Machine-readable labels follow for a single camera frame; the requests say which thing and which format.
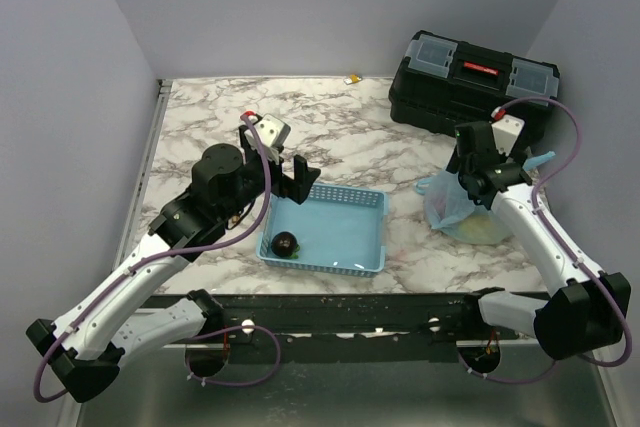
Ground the black plastic toolbox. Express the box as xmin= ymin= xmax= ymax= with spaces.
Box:
xmin=389 ymin=30 xmax=560 ymax=137

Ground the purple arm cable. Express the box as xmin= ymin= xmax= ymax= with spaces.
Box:
xmin=456 ymin=96 xmax=629 ymax=384
xmin=32 ymin=110 xmax=282 ymax=404

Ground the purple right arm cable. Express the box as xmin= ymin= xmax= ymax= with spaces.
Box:
xmin=456 ymin=96 xmax=629 ymax=384

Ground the dark purple fake mangosteen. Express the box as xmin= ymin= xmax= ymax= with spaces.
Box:
xmin=270 ymin=231 xmax=300 ymax=259

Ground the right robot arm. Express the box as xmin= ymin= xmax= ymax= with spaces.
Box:
xmin=448 ymin=122 xmax=631 ymax=360

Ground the light blue plastic basket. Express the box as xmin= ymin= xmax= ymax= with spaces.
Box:
xmin=256 ymin=183 xmax=389 ymax=277

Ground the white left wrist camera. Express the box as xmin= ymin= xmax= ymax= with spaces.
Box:
xmin=256 ymin=114 xmax=291 ymax=162

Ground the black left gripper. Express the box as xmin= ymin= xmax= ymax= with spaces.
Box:
xmin=219 ymin=126 xmax=321 ymax=222

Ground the small yellow white tag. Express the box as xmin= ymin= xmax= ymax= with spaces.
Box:
xmin=344 ymin=74 xmax=362 ymax=85

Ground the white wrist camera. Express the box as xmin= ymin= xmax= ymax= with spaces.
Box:
xmin=491 ymin=114 xmax=525 ymax=157
xmin=256 ymin=114 xmax=291 ymax=162

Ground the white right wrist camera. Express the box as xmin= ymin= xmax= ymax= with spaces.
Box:
xmin=491 ymin=114 xmax=525 ymax=157

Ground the light blue plastic bag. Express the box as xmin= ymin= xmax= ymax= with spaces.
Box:
xmin=416 ymin=152 xmax=558 ymax=262

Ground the aluminium left side rail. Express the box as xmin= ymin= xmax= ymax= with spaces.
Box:
xmin=112 ymin=79 xmax=173 ymax=271

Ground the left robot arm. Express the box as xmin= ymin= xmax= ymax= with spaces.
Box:
xmin=26 ymin=113 xmax=320 ymax=403

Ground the yellow fake fruit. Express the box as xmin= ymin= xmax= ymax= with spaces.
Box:
xmin=450 ymin=214 xmax=511 ymax=245

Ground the black front mounting rail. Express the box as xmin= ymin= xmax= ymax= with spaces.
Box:
xmin=99 ymin=291 xmax=551 ymax=364

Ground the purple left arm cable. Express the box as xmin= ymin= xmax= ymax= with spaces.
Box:
xmin=32 ymin=110 xmax=282 ymax=404

